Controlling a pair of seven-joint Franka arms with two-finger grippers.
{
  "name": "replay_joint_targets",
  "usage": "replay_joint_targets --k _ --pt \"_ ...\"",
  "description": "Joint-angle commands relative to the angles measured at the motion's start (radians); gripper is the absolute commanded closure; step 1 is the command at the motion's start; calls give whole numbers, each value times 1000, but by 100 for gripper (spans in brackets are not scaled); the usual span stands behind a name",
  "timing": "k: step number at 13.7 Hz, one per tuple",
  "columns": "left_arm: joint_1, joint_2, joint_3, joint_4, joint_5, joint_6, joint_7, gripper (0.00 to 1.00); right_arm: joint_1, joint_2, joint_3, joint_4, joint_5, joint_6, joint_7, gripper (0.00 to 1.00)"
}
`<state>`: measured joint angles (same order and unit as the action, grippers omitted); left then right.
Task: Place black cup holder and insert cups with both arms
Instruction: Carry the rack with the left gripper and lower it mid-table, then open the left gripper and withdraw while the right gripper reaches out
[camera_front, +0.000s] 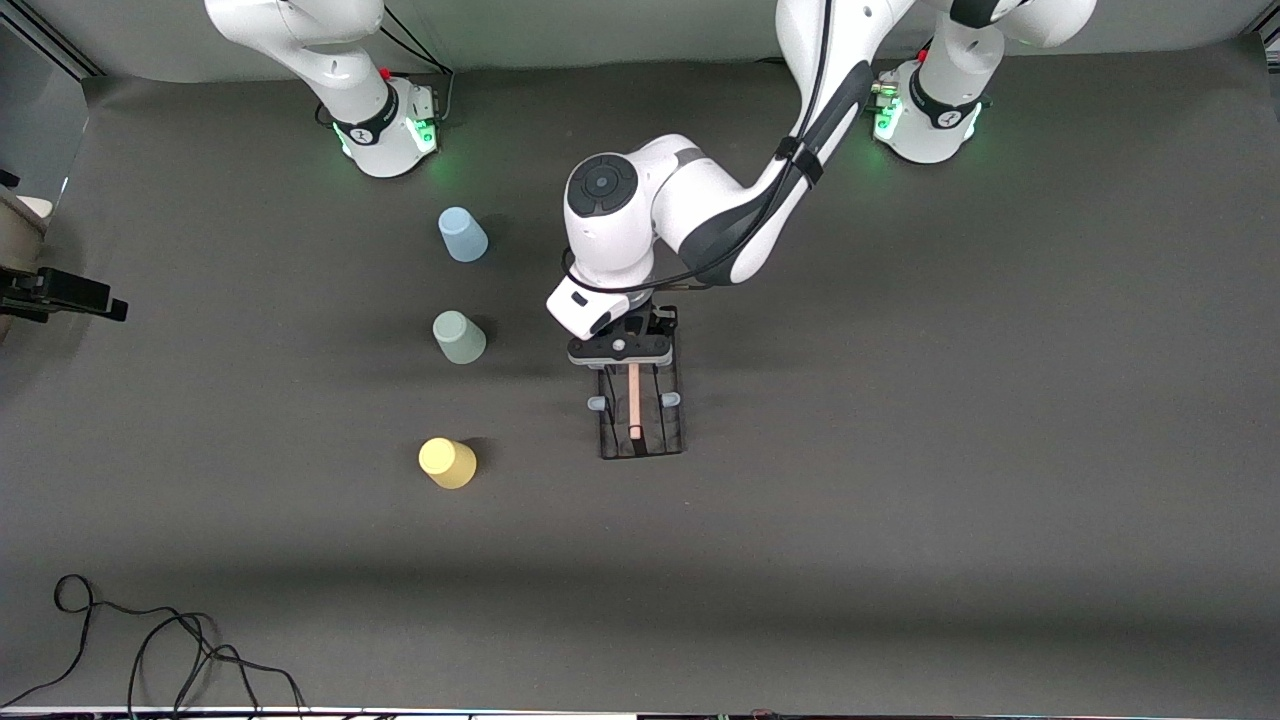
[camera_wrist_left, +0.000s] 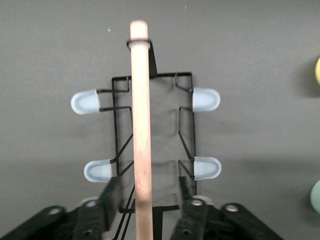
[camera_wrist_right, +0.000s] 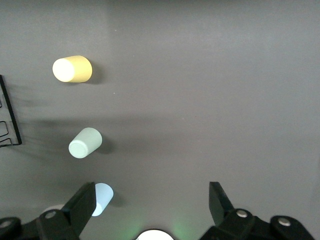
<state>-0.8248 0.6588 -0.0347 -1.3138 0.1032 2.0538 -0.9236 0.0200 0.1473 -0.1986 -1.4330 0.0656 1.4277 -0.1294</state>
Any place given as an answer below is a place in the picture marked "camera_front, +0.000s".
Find pale green plastic cup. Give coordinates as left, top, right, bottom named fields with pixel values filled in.
left=432, top=310, right=488, bottom=366

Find grey table cover sheet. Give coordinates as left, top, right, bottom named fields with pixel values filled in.
left=0, top=38, right=1280, bottom=716

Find black right arm base cables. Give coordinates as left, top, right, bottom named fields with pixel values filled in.
left=380, top=5, right=458, bottom=129

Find black wire cup holder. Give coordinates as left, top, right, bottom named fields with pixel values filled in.
left=586, top=360, right=687, bottom=462

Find pale blue plastic cup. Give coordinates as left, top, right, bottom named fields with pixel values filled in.
left=438, top=206, right=490, bottom=264

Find yellow plastic cup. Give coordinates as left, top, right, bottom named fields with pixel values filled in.
left=418, top=437, right=478, bottom=491

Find beige box with white top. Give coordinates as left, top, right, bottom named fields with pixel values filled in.
left=0, top=190, right=54, bottom=277

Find loose black cable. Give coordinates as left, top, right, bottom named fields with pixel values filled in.
left=0, top=573, right=307, bottom=717

